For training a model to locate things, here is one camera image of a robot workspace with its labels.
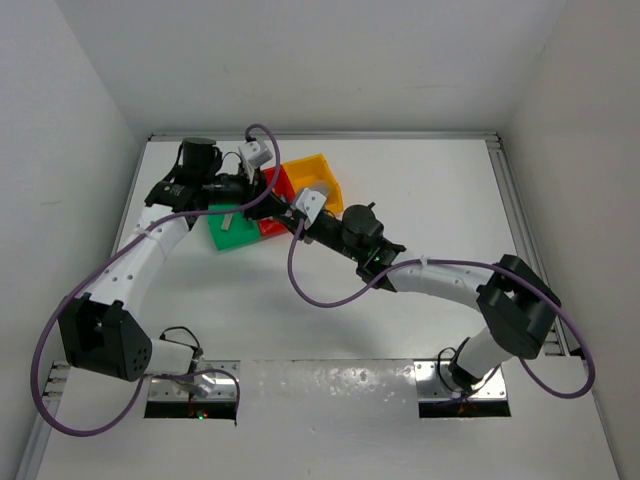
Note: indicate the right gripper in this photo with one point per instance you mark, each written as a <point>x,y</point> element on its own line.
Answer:
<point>294,221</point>

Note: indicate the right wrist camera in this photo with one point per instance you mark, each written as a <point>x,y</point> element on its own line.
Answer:
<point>310,203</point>

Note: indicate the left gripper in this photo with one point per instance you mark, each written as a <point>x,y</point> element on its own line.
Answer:
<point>268,207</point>

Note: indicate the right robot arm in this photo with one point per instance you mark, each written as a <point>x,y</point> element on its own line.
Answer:
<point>517,307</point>

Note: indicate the round tape roll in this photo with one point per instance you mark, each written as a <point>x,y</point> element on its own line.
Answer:
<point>322,187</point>

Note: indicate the green plastic bin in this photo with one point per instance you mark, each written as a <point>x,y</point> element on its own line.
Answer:
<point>242,232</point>

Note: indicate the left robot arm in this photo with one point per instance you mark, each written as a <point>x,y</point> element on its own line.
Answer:
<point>100,325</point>

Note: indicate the aluminium frame rail right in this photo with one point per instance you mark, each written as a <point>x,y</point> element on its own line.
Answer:
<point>517,219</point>

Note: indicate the aluminium frame rail back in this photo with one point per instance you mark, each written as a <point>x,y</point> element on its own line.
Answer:
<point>333,135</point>

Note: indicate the yellow plastic bin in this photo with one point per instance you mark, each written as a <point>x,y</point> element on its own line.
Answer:
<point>311,170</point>

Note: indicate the grey eraser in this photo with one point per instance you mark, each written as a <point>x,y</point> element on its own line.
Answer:
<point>226,222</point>

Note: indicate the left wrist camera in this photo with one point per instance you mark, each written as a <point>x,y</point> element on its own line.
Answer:
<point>253,155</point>

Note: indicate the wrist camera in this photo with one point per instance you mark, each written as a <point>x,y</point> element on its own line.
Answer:
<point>310,203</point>
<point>253,155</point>

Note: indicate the aluminium frame rail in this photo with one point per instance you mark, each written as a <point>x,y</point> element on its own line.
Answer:
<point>517,219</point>
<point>333,135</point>

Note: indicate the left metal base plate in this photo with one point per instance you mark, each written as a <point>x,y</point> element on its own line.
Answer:
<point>212,381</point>

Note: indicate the red plastic bin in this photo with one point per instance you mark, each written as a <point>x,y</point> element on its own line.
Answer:
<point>283,189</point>

